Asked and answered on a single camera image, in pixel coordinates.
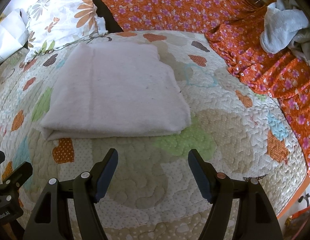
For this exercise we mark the orange floral pillow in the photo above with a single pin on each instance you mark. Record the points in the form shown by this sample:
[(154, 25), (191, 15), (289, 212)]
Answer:
[(199, 16)]

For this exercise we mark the pale pink floral cardigan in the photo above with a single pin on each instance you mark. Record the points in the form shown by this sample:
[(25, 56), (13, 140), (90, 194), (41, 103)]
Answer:
[(115, 89)]

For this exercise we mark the white plastic bag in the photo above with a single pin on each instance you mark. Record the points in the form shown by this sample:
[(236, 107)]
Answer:
[(13, 34)]

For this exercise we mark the orange floral bed sheet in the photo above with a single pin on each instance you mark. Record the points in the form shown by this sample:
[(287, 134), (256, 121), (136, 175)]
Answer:
[(234, 34)]

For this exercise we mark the patchwork heart quilt bedspread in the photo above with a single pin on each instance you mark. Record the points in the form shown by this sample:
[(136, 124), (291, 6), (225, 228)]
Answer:
[(153, 194)]

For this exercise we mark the white floral pillow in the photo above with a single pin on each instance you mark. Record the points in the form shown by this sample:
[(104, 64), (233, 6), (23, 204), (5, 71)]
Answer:
[(55, 24)]

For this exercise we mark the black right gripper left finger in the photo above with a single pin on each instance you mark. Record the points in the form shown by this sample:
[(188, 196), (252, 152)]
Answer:
[(50, 217)]

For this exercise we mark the grey white crumpled clothes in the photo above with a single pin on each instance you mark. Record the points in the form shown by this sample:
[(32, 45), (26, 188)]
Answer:
[(286, 26)]

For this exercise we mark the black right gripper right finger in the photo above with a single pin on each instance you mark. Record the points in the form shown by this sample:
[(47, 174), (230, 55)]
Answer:
[(256, 218)]

